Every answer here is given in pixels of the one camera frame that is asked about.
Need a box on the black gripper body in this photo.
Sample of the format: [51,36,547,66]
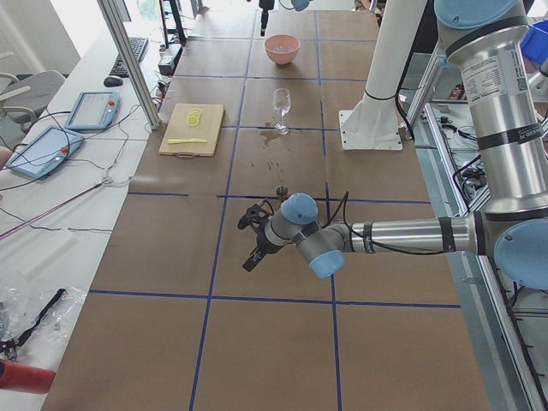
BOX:
[259,0,275,11]
[247,204,282,257]

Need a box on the clear ice cubes pile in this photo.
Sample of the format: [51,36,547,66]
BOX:
[272,45,290,54]

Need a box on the clear wine glass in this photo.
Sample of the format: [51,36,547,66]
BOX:
[273,88,291,135]

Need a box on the pink bowl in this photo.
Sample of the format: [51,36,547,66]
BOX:
[264,34,301,65]

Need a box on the black power box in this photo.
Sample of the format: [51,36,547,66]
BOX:
[158,44,182,76]

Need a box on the bamboo cutting board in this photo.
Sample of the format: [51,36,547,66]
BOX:
[158,104,224,157]

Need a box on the yellow plastic knife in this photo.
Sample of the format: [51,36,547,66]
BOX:
[167,138,208,145]

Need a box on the black keyboard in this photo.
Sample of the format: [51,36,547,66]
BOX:
[109,36,150,79]

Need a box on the black computer mouse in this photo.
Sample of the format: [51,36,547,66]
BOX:
[103,75,123,88]

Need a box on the far blue teach pendant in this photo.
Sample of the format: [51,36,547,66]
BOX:
[65,92,121,133]

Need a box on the blue teach pendant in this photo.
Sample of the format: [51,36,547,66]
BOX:
[6,126,84,179]
[65,92,121,133]

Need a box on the near blue teach pendant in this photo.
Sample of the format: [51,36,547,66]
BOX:
[6,126,84,179]

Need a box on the clear plastic bag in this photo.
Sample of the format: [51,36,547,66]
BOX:
[1,286,87,361]

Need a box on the grey office chair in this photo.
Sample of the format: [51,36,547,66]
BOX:
[1,70,66,133]

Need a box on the blue storage bin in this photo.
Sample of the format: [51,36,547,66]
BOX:
[521,21,547,64]

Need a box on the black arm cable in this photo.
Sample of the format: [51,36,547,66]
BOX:
[320,190,450,257]

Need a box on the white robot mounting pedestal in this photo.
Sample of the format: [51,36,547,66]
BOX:
[339,0,427,151]

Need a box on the aluminium frame post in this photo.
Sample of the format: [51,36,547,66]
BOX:
[97,0,161,130]

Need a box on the black strap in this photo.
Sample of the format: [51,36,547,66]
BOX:
[0,288,68,356]

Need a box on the red black tool handle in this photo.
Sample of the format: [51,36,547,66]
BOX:
[0,360,56,394]

